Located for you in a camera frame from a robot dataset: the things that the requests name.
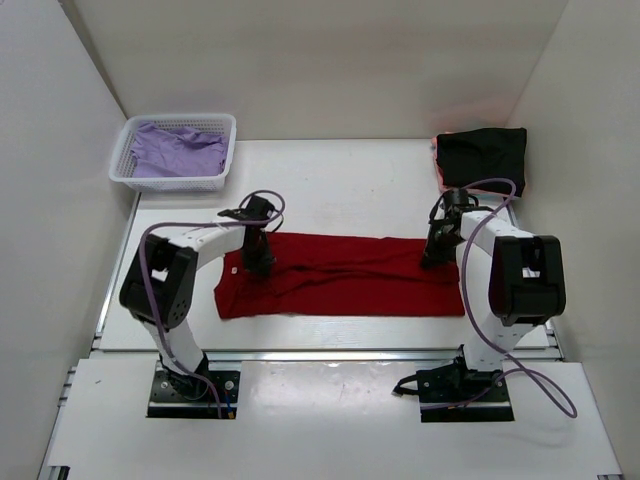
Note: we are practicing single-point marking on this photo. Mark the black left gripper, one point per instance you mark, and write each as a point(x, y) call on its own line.
point(255, 266)

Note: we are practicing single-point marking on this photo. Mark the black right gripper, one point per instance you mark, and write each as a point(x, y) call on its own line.
point(431, 256)

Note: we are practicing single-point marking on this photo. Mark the red t shirt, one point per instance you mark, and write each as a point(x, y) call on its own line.
point(322, 275)

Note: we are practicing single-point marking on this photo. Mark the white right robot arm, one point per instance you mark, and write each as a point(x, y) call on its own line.
point(526, 284)

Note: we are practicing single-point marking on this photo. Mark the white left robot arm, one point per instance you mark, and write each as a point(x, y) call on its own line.
point(159, 285)

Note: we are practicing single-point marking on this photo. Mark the lilac t shirt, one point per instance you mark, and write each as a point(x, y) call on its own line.
point(181, 152)

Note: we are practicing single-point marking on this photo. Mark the white plastic laundry basket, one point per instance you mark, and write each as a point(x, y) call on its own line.
point(123, 165)

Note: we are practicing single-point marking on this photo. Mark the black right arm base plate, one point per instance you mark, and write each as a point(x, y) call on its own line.
point(454, 394)

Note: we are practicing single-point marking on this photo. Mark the aluminium mounting rail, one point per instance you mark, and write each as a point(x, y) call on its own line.
point(282, 338)

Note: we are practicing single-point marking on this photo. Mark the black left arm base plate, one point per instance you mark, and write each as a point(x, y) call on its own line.
point(168, 400)

